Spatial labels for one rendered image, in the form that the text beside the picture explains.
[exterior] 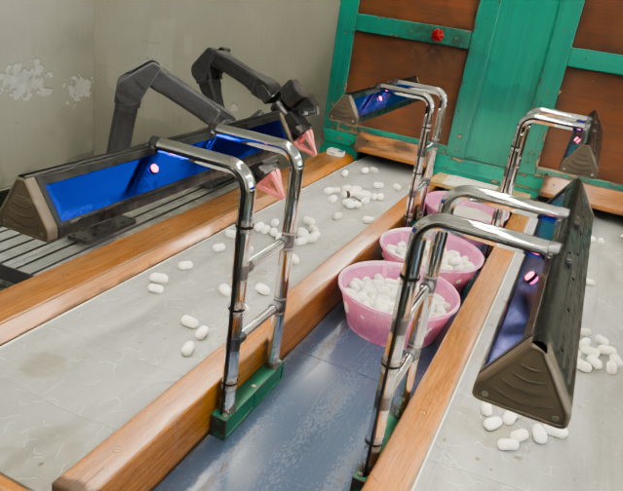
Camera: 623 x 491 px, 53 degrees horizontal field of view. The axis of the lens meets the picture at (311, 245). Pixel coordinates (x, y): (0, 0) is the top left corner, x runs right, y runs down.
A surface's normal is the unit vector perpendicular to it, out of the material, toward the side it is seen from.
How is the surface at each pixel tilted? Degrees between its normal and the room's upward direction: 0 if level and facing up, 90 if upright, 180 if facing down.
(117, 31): 90
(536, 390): 89
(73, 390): 0
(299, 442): 0
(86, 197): 58
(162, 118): 90
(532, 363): 89
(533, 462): 0
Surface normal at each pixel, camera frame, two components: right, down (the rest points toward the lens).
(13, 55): 0.92, 0.22
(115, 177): 0.83, -0.26
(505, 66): -0.42, 0.30
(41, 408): 0.13, -0.91
